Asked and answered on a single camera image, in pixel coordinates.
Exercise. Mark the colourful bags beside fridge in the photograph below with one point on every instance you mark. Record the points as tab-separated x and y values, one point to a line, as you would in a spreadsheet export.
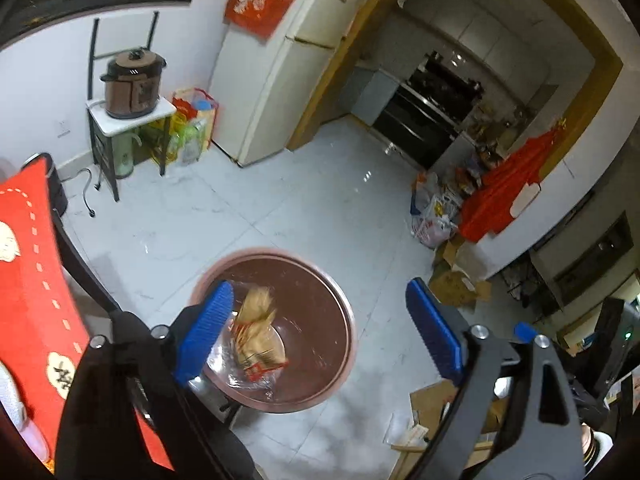
191	126

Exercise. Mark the brown round trash bin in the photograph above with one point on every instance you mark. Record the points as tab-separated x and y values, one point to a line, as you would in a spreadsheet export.
314	325

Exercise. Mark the black metal shelf stand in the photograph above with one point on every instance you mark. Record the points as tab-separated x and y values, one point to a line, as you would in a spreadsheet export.
109	37

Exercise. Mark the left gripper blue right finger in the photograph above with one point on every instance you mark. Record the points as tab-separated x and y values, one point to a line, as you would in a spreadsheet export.
440	328

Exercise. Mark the cream two-door refrigerator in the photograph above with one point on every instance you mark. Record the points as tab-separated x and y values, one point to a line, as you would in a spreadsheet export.
263	86

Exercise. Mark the green thermos kettle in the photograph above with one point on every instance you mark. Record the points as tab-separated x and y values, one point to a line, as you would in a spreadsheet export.
123	152

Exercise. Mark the brown electric pressure cooker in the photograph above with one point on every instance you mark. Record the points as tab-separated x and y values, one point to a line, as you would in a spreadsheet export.
132	83

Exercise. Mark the plastic bags on floor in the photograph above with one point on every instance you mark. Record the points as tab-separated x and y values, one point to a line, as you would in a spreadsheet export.
434	210

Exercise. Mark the red cloth on counter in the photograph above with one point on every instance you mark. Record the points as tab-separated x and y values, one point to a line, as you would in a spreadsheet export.
487	210

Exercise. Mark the black built-in oven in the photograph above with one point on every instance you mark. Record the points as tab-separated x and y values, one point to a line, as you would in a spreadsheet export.
425	113

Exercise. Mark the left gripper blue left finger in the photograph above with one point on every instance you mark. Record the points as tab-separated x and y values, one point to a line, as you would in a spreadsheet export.
194	348

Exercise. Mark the cardboard pieces on floor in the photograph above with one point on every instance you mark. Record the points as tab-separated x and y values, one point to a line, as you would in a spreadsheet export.
458	277

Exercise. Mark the red festive table mat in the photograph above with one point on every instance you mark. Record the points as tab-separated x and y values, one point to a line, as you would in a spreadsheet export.
77	395

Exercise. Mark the clear snack wrapper bag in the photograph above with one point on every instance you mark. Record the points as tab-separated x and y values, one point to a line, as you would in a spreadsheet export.
249	356

